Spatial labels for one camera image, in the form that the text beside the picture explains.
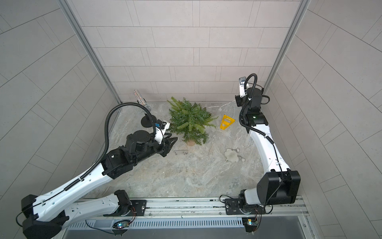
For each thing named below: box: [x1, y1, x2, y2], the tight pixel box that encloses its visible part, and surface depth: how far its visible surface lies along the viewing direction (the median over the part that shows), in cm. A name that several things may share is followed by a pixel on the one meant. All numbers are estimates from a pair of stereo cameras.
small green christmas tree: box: [167, 96, 219, 146], surface depth 75 cm
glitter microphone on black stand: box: [133, 89, 154, 128], surface depth 104 cm
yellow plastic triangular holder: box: [219, 114, 236, 130], surface depth 107 cm
